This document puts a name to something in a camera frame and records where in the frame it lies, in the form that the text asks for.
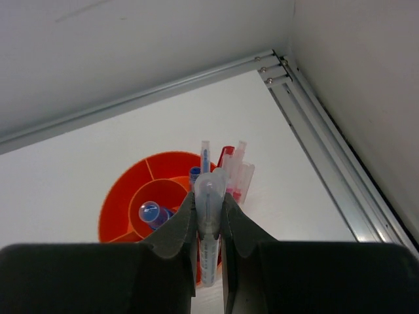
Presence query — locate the orange highlighter pen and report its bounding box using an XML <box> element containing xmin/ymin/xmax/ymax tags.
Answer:
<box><xmin>227</xmin><ymin>141</ymin><xmax>255</xmax><ymax>205</ymax></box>

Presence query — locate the white glue bottle blue cap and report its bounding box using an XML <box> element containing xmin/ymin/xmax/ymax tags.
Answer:
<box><xmin>138</xmin><ymin>201</ymin><xmax>173</xmax><ymax>230</ymax></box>

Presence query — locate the orange round compartment container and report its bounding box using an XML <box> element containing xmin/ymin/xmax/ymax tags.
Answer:
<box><xmin>98</xmin><ymin>151</ymin><xmax>200</xmax><ymax>243</ymax></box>

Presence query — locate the blue gel pen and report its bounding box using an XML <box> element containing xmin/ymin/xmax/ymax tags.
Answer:
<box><xmin>194</xmin><ymin>168</ymin><xmax>227</xmax><ymax>287</ymax></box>

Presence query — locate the red gel pen long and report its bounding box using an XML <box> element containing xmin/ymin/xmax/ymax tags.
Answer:
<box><xmin>217</xmin><ymin>146</ymin><xmax>235</xmax><ymax>167</ymax></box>

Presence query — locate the blue thin ballpoint pen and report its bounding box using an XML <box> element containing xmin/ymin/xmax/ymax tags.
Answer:
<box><xmin>200</xmin><ymin>141</ymin><xmax>211</xmax><ymax>174</ymax></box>

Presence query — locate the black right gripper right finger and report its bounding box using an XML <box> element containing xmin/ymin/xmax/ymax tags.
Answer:
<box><xmin>221</xmin><ymin>193</ymin><xmax>275</xmax><ymax>313</ymax></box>

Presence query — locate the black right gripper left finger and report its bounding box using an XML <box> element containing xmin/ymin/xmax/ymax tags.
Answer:
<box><xmin>142</xmin><ymin>192</ymin><xmax>197</xmax><ymax>313</ymax></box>

